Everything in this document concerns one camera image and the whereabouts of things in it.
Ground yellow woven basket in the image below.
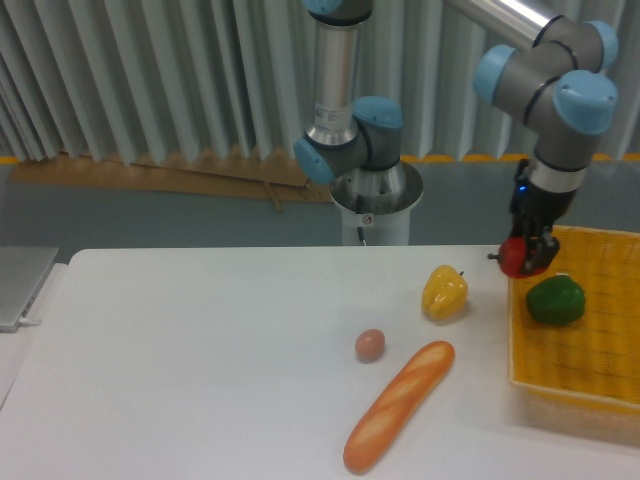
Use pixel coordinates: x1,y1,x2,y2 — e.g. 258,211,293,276
509,226,639,413

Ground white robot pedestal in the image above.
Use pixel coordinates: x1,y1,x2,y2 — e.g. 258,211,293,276
330,161,423,246

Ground yellow bell pepper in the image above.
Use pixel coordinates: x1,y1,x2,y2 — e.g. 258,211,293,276
421,265,468,321

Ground brown egg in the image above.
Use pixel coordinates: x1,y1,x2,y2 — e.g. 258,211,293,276
354,329,386,362

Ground red bell pepper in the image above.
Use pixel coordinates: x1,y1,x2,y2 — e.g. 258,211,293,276
487,237,548,279

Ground baguette bread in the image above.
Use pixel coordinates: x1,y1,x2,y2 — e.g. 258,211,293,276
343,341,455,475

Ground green bell pepper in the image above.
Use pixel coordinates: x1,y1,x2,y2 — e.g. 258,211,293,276
525,275,586,326

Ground grey pleated curtain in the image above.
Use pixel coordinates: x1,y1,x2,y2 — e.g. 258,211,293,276
0,0,640,166

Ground silver laptop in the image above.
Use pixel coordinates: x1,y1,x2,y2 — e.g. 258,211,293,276
0,246,59,333

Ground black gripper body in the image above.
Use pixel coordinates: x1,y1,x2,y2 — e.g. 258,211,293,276
509,159,575,230

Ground brown cardboard sheet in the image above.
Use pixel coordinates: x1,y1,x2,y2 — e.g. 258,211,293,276
10,145,331,212

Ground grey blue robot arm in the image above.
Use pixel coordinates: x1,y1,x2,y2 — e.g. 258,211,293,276
293,1,618,278

